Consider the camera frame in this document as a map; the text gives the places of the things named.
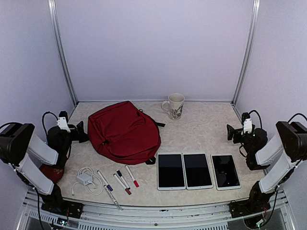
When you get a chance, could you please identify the red backpack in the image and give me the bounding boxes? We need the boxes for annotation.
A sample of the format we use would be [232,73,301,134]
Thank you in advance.
[88,101,165,165]

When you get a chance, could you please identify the white tablet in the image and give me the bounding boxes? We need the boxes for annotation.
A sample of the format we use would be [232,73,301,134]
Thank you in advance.
[157,152,186,191]
[183,153,213,190]
[211,154,241,191]

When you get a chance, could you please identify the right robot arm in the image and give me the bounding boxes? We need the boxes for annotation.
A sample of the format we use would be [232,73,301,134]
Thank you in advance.
[226,119,307,217]

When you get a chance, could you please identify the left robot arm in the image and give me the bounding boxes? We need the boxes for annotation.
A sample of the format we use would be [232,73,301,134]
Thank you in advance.
[0,122,88,216]

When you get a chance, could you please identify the red floral lacquer dish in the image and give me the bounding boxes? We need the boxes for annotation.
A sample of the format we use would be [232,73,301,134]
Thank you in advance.
[39,164,64,184]

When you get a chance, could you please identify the dark blue cap marker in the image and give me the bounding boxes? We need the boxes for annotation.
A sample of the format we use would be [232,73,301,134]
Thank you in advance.
[116,170,130,190]

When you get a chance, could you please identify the clear silver pen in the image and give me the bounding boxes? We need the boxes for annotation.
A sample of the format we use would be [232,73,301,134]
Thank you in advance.
[104,185,122,211]

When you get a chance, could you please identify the blue cap white marker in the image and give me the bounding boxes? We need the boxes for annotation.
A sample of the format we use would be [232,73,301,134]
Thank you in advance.
[97,170,113,192]

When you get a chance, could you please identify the white patterned ceramic mug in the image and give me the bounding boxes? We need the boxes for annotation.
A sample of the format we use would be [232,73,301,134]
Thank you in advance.
[161,93,185,120]

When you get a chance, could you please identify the red cap marker long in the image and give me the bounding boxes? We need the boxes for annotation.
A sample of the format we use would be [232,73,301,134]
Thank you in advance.
[125,165,139,187]

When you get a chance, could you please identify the red cap marker short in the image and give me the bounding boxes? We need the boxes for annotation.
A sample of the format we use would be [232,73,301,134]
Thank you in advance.
[113,174,131,195]

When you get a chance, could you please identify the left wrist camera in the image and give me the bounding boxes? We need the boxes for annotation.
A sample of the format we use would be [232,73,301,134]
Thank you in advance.
[57,111,71,133]

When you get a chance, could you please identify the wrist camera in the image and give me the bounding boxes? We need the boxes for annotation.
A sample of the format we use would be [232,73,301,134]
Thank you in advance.
[57,111,71,133]
[241,112,255,135]

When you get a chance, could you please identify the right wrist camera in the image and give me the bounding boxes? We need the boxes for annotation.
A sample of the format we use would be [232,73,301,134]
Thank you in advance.
[241,112,255,135]

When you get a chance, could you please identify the white charger with cable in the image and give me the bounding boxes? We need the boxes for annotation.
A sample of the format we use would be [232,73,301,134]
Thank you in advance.
[71,167,104,196]

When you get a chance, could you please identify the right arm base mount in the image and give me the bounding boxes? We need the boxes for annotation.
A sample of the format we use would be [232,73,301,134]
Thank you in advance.
[229,200,271,218]

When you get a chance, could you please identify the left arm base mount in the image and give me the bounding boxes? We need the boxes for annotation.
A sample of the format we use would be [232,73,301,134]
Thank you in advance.
[41,200,83,219]

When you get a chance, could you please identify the front aluminium rail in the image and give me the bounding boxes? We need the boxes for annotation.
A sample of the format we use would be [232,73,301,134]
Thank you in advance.
[15,191,297,230]

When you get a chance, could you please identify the left aluminium frame post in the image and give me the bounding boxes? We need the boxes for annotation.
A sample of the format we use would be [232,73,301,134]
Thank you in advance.
[48,0,78,107]

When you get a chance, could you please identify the aluminium frame post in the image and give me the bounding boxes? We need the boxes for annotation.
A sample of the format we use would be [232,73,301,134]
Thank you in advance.
[48,0,78,107]
[232,0,260,107]

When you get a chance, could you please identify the right aluminium frame post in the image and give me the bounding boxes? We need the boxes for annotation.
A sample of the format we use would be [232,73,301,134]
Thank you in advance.
[232,0,260,107]

